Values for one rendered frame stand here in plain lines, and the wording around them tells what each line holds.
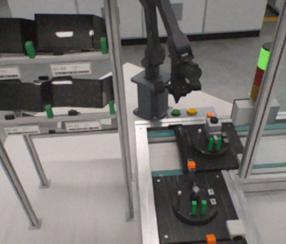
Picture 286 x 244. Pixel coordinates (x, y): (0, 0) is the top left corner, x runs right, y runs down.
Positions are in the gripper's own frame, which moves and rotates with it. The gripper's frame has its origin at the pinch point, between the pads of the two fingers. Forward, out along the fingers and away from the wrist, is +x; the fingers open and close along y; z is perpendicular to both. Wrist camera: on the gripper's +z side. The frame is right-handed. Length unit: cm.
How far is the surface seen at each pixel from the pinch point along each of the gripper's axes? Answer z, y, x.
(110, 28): 43, -22, -48
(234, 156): 28.4, 16.6, 7.9
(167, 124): 7.0, -4.6, 9.0
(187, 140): 18.6, 1.5, 7.9
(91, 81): 36, -28, -32
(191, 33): -276, 66, 94
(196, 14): -275, 71, 68
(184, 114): 1.2, 3.4, 9.0
